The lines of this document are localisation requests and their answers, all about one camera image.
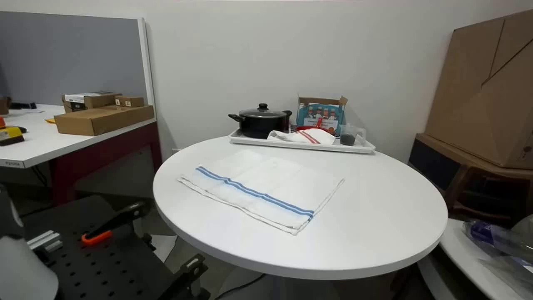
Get black and orange clamp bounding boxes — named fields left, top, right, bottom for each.
left=80, top=202, right=150, bottom=247

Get white towel with blue stripes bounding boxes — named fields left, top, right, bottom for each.
left=177, top=150, right=343, bottom=235

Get grey partition panel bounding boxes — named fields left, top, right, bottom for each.
left=0, top=12, right=154, bottom=105

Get small brown cardboard box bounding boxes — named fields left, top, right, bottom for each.
left=115, top=95, right=145, bottom=107

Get white cloth with red stripe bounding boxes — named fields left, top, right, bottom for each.
left=269, top=129, right=335, bottom=145

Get black cable on floor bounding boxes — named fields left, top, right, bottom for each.
left=214, top=272, right=269, bottom=300

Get white rectangular tray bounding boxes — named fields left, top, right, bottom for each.
left=230, top=130, right=375, bottom=155

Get blue and red packaged box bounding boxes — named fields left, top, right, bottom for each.
left=297, top=97, right=347, bottom=135

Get small open cardboard box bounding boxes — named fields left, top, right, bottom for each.
left=62, top=94, right=115, bottom=114

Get small black round object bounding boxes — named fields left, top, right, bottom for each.
left=340, top=134, right=355, bottom=145

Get clear plastic bag with blue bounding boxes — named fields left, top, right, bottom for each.
left=465, top=215, right=533, bottom=274

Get dark wooden side table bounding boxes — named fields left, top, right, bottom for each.
left=408, top=134, right=533, bottom=227

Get large leaning cardboard sheets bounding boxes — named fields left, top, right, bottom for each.
left=425, top=10, right=533, bottom=169

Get white desk with red legs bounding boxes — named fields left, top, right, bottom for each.
left=0, top=104, right=162, bottom=205

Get black cooking pot with lid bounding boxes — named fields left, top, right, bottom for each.
left=230, top=104, right=292, bottom=139

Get large flat cardboard box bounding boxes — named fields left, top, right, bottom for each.
left=54, top=105, right=154, bottom=135

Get round white table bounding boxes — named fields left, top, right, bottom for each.
left=154, top=137, right=448, bottom=300

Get yellow and black tool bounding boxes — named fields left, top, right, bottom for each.
left=0, top=127, right=27, bottom=145

